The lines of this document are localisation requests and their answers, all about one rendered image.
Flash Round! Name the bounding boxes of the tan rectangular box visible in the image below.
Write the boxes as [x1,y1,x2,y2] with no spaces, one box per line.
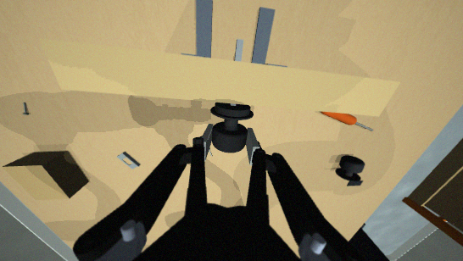
[3,151,89,200]

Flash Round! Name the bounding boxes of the orange-handled screwdriver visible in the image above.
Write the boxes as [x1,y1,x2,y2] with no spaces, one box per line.
[321,112,374,131]

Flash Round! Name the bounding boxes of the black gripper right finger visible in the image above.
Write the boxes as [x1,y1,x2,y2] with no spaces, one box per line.
[241,128,365,261]

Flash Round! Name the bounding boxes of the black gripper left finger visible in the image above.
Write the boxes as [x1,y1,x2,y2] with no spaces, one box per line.
[73,124,214,261]

